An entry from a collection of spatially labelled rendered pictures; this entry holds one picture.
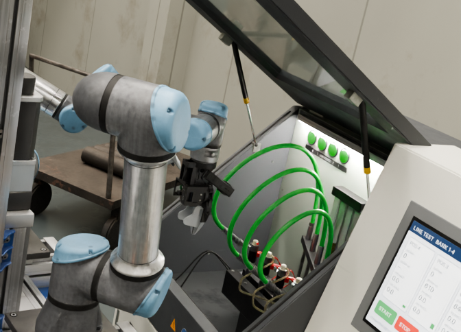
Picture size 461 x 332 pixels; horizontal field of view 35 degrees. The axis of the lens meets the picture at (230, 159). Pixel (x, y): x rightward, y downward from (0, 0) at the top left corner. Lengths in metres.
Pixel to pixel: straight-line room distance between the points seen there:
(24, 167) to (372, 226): 0.87
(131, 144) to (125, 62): 5.53
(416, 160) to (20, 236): 0.97
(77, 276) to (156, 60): 4.39
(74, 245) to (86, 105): 0.37
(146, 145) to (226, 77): 4.20
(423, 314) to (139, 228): 0.69
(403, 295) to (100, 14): 5.96
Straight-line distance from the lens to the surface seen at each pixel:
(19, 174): 1.76
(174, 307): 2.16
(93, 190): 4.45
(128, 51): 6.85
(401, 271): 1.81
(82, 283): 1.61
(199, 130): 1.70
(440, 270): 1.74
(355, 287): 1.90
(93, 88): 1.38
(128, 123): 1.35
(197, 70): 5.86
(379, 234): 1.88
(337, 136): 2.32
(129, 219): 1.48
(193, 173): 1.86
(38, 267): 2.16
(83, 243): 1.63
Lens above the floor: 1.96
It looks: 17 degrees down
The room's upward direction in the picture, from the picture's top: 12 degrees clockwise
